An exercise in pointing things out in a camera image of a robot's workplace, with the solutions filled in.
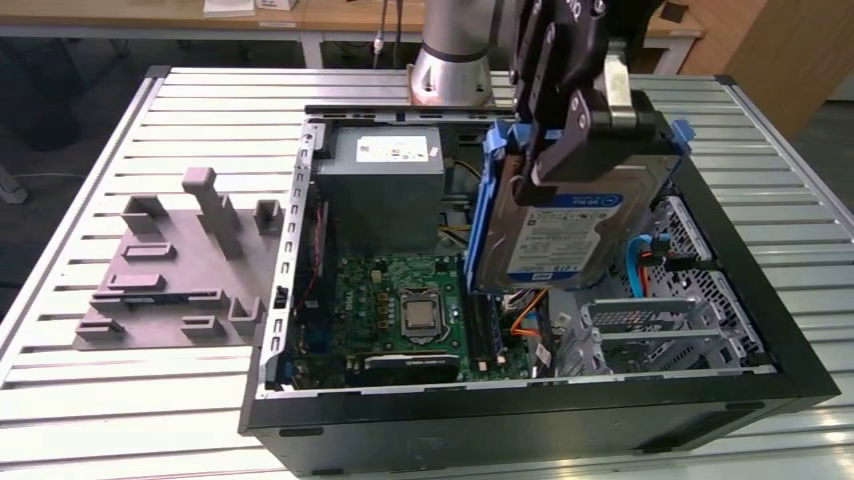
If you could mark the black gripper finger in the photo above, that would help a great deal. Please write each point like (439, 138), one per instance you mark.
(567, 140)
(530, 75)

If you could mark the hard disk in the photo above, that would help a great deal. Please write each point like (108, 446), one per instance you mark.
(567, 240)

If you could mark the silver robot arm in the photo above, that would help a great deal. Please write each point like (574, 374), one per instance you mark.
(454, 50)

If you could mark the metal disk bay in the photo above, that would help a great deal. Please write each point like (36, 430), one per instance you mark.
(667, 335)

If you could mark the small brown box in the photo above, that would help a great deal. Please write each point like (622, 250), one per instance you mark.
(675, 11)

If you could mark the wooden cabinet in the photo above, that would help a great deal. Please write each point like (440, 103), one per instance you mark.
(787, 50)

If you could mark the grey power supply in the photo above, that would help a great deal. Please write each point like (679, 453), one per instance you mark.
(380, 210)

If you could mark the black RAM stick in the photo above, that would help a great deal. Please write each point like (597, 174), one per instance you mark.
(495, 325)

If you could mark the wooden desk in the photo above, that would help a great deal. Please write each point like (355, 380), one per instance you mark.
(280, 22)

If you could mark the green motherboard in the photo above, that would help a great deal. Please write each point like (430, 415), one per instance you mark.
(367, 280)

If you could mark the silver CPU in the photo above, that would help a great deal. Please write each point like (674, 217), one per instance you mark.
(422, 315)

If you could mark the white box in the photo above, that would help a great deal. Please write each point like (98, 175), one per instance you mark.
(228, 6)

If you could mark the black graphics card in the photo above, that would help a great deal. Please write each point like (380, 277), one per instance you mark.
(407, 367)

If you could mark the black PC case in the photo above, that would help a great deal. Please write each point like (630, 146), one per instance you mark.
(467, 430)

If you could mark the spare RAM stick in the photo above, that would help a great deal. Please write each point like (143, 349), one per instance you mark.
(156, 300)

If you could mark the grey parts rack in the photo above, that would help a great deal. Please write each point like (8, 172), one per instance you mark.
(174, 325)

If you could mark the dark office chair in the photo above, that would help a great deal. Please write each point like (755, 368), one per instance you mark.
(47, 100)

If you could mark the grey metal foot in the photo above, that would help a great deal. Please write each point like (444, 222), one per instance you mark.
(13, 192)

